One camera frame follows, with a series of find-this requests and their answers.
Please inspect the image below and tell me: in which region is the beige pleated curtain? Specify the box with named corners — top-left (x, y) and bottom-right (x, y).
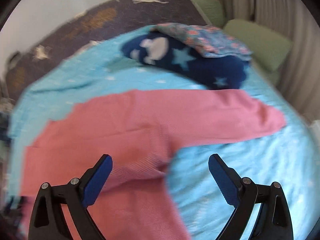
top-left (224, 0), bottom-right (319, 120)

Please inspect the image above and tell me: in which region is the navy star fleece garment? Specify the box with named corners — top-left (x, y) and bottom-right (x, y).
top-left (121, 32), bottom-right (249, 90)

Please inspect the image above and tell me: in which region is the green pillow front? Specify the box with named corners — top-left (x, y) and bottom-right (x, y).
top-left (223, 19), bottom-right (292, 87)

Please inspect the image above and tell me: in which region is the dark deer-print mattress cover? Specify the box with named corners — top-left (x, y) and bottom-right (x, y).
top-left (5, 0), bottom-right (207, 101)

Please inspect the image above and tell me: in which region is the pink knit garment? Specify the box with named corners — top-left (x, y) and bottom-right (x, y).
top-left (20, 89), bottom-right (286, 239)

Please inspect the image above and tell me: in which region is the green pillow near headboard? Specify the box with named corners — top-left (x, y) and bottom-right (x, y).
top-left (192, 0), bottom-right (226, 28)

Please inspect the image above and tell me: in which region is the light blue star quilt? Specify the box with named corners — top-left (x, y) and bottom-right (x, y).
top-left (8, 26), bottom-right (319, 239)

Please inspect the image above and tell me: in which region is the floral patterned folded garment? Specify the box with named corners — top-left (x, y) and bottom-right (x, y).
top-left (153, 23), bottom-right (252, 62)

